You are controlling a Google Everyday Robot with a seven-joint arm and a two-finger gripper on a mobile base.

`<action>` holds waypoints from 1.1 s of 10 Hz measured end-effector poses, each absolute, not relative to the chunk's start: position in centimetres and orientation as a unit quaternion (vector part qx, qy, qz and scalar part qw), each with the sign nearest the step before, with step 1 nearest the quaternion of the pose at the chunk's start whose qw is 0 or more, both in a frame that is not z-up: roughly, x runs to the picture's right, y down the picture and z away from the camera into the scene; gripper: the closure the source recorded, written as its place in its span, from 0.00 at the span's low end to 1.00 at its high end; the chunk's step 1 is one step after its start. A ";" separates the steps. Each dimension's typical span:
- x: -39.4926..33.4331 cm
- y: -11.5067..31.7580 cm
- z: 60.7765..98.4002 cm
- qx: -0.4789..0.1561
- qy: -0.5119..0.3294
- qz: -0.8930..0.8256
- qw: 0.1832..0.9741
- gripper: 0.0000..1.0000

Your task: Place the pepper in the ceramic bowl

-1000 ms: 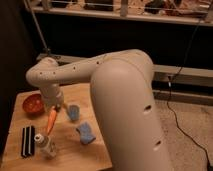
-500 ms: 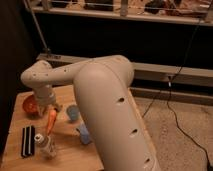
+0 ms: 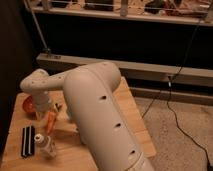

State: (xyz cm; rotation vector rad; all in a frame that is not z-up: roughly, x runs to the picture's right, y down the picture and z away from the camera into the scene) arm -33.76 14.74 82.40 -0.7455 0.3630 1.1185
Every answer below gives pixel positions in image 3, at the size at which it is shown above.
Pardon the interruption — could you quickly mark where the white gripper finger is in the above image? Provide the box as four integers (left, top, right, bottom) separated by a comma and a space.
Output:
36, 112, 46, 121
49, 105, 58, 129

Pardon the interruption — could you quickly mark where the orange carrot-shaped pepper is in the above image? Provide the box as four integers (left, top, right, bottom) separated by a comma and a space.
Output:
46, 103, 62, 135

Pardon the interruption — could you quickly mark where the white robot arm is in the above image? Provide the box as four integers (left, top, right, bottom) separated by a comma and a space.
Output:
20, 61, 154, 171

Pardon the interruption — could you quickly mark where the red ceramic bowl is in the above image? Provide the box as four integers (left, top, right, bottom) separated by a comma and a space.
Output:
22, 96, 35, 114

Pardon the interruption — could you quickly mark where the black striped eraser block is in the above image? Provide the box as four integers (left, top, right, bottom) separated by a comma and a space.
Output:
21, 125, 35, 158

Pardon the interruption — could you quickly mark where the metal tripod pole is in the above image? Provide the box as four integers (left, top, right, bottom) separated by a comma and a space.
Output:
25, 0, 51, 57

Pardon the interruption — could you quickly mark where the cluttered background shelf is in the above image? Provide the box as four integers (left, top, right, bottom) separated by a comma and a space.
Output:
23, 0, 213, 28

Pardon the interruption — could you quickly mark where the black power cable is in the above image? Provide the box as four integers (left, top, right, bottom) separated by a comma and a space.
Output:
141, 16, 213, 167

